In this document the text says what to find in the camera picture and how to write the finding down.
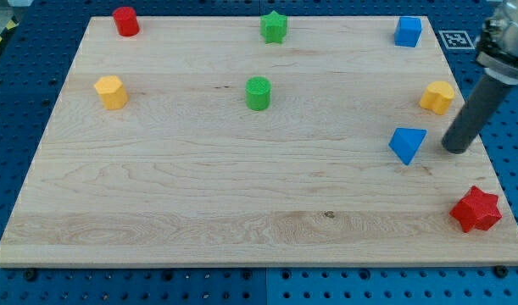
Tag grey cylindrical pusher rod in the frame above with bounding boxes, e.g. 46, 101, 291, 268
442, 74, 515, 154

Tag blue triangle block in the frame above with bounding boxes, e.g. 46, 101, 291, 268
388, 128, 427, 165

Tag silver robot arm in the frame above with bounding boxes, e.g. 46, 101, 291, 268
442, 0, 518, 154

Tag yellow heart block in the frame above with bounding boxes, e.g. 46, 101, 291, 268
419, 80, 455, 115

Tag white fiducial marker tag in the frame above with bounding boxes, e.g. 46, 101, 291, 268
439, 30, 475, 50

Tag blue cube block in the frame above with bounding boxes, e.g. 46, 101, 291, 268
394, 16, 422, 47

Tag red star block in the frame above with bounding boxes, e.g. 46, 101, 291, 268
449, 186, 503, 233

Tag green star block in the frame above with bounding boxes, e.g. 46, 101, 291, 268
260, 10, 288, 44

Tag green cylinder block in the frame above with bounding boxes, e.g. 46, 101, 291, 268
245, 76, 271, 111

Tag wooden board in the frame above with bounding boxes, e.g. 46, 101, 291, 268
0, 16, 518, 269

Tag red cylinder block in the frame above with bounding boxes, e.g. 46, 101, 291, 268
112, 6, 140, 36

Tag yellow hexagon block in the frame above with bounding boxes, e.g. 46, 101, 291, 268
94, 75, 128, 110

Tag black yellow hazard tape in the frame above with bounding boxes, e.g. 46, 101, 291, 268
0, 16, 19, 56

